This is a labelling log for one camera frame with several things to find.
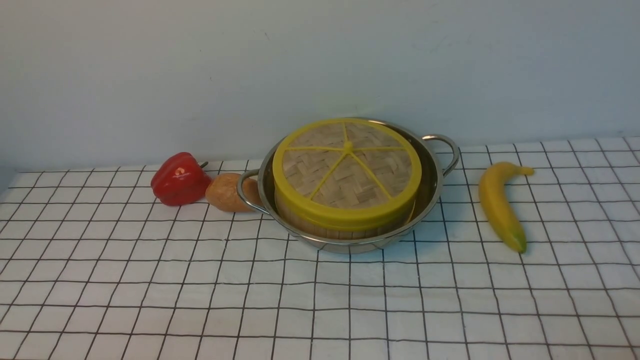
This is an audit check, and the yellow woven steamer lid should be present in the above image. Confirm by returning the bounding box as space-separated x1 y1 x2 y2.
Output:
271 118 422 225

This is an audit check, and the yellow bamboo steamer basket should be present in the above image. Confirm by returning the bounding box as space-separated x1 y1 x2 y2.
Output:
274 194 415 240

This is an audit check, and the stainless steel pot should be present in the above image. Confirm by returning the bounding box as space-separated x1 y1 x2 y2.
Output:
237 118 461 255

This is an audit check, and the red bell pepper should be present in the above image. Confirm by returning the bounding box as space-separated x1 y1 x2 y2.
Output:
150 152 211 207

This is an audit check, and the yellow banana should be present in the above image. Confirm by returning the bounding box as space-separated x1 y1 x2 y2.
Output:
478 161 535 254

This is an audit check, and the white grid tablecloth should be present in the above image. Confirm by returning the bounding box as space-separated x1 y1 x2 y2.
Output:
0 137 640 360

